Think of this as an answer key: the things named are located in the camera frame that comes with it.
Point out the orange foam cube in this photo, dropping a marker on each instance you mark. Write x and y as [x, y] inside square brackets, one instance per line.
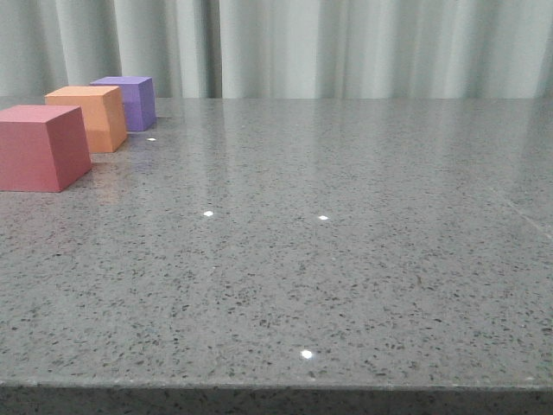
[103, 114]

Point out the grey-white curtain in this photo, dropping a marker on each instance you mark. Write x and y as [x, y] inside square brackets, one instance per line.
[283, 49]

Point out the purple foam cube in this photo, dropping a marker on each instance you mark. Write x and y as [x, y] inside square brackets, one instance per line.
[138, 97]

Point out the red foam cube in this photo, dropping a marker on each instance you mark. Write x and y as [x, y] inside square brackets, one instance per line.
[43, 147]

